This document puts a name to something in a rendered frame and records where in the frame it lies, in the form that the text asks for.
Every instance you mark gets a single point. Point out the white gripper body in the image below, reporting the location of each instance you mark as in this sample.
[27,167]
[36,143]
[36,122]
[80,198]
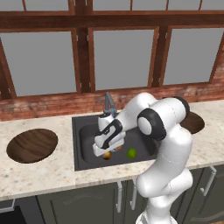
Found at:
[108,149]

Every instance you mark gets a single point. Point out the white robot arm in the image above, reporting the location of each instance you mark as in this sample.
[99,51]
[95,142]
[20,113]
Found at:
[172,151]

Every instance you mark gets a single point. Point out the large brown wooden bowl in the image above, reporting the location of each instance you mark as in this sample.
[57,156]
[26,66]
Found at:
[32,145]

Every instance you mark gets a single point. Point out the grey sink faucet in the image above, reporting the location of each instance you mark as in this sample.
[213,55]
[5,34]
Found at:
[109,100]

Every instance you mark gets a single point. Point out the dark grey sink basin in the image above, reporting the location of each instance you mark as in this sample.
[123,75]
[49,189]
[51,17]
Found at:
[87,137]

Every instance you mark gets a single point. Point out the black dishwasher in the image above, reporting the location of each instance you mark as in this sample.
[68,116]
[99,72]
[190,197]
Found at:
[23,213]

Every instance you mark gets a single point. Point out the dark grey cupboard door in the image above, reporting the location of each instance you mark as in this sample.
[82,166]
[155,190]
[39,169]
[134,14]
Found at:
[140,210]
[211,207]
[78,204]

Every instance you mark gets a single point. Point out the green lime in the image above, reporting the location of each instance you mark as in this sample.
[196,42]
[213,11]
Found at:
[131,153]

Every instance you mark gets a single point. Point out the brown wooden window frame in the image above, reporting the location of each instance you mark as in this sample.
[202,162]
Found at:
[83,58]

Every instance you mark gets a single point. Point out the orange mango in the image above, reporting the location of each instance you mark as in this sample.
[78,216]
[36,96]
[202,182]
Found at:
[107,156]

